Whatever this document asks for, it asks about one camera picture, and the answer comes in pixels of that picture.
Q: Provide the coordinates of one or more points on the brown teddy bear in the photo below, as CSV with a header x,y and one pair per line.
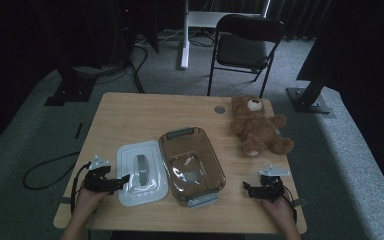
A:
x,y
256,130

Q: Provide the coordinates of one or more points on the black strip on floor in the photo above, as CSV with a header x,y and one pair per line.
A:
x,y
78,130

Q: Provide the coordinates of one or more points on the black slanted stand with base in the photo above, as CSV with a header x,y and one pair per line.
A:
x,y
310,96

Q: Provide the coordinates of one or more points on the translucent brown storage box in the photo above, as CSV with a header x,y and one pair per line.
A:
x,y
193,166

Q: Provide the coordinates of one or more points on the white desk frame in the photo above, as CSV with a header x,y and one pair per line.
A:
x,y
186,40

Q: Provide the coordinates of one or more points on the person's right hand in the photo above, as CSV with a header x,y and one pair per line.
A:
x,y
280,210

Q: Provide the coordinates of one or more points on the grey tape piece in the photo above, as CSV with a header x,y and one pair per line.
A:
x,y
65,200
299,202

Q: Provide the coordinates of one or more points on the dark curtain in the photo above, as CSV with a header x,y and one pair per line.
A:
x,y
296,16

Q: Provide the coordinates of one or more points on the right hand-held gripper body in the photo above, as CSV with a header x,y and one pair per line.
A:
x,y
272,186

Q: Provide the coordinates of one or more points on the black folding chair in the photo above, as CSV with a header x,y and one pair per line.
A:
x,y
243,46

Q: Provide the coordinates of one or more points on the person's left hand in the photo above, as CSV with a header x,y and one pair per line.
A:
x,y
90,200

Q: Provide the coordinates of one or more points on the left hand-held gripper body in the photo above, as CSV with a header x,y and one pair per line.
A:
x,y
95,178

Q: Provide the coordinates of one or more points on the grey round table grommet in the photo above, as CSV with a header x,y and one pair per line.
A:
x,y
219,110

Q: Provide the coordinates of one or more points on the black stand base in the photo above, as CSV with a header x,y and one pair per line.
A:
x,y
70,91

